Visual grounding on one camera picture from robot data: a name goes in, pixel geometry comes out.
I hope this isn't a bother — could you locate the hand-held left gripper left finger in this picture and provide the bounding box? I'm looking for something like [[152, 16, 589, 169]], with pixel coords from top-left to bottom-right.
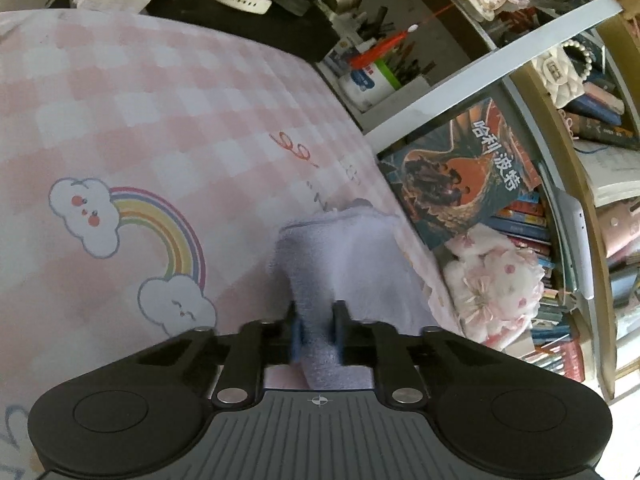
[[132, 302, 304, 409]]

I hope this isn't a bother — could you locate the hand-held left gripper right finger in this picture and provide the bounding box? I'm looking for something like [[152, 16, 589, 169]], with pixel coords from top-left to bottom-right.
[[331, 300, 507, 409]]

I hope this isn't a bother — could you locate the purple and pink knit sweater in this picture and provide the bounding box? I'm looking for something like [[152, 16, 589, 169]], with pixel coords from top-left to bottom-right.
[[265, 200, 451, 393]]

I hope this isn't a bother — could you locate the white pink plush bunny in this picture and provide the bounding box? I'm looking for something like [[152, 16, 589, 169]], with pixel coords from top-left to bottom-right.
[[442, 222, 547, 351]]

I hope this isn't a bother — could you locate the dark fantasy novel book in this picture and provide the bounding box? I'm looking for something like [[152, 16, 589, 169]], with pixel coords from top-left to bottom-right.
[[377, 97, 543, 251]]

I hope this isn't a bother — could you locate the row of colourful books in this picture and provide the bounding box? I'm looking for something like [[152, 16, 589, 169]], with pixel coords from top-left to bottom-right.
[[487, 192, 586, 381]]

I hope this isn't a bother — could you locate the white cup with blue label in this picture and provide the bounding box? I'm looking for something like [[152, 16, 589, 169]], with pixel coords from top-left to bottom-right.
[[336, 62, 396, 113]]

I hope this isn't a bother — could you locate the bunch of pens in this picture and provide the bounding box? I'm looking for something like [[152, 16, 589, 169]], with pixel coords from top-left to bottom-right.
[[345, 7, 436, 86]]

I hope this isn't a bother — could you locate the pink tumbler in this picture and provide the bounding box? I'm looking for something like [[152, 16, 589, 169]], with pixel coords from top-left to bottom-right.
[[597, 200, 640, 258]]

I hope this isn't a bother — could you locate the black tray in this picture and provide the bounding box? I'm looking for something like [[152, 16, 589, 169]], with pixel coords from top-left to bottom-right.
[[145, 0, 341, 63]]

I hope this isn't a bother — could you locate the white wooden bookshelf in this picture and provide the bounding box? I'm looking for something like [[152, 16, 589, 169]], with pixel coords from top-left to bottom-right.
[[315, 0, 640, 401]]

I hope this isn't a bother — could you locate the leaning stack of books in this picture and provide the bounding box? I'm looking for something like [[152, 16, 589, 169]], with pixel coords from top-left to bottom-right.
[[562, 80, 640, 206]]

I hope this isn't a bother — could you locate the cream quilted pearl purse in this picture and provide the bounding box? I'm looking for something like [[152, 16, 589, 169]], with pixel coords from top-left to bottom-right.
[[530, 40, 601, 108]]

